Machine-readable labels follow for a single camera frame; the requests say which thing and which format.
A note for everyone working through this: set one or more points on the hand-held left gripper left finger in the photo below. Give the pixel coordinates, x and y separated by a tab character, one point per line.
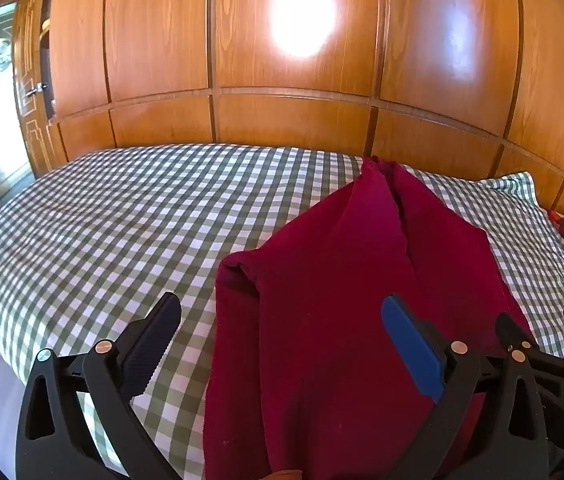
154	335

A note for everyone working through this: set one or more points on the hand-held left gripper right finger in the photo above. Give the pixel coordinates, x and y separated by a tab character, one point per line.
414	350

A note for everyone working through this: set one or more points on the dark red pants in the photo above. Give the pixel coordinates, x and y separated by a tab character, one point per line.
322	310

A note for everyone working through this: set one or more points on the green gingham pillow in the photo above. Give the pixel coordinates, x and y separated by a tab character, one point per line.
531	240

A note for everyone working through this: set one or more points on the carved wooden door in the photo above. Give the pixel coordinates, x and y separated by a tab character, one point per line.
32	125

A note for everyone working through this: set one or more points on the wooden panelled wardrobe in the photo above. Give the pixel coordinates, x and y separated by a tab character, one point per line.
287	70

